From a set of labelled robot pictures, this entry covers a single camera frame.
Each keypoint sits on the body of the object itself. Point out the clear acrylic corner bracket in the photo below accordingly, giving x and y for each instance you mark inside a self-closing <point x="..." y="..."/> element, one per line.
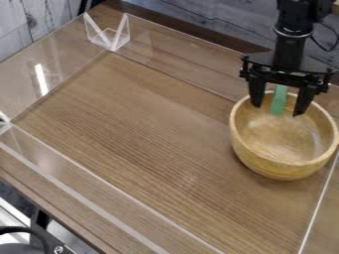
<point x="108" y="38"/>

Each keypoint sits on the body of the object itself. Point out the light wooden bowl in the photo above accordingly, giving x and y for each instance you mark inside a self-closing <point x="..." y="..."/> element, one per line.
<point x="284" y="147"/>

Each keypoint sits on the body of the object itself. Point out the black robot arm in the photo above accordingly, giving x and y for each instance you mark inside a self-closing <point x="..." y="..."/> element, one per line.
<point x="297" y="16"/>

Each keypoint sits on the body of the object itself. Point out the black metal table leg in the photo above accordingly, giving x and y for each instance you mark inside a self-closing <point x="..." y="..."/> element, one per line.
<point x="53" y="246"/>

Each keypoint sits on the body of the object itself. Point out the clear acrylic barrier frame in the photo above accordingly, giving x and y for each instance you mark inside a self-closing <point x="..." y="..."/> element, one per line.
<point x="115" y="140"/>

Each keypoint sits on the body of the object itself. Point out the green rectangular stick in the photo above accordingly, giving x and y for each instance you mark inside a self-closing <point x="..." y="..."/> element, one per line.
<point x="277" y="100"/>

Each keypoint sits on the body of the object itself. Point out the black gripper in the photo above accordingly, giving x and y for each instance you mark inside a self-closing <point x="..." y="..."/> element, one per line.
<point x="288" y="67"/>

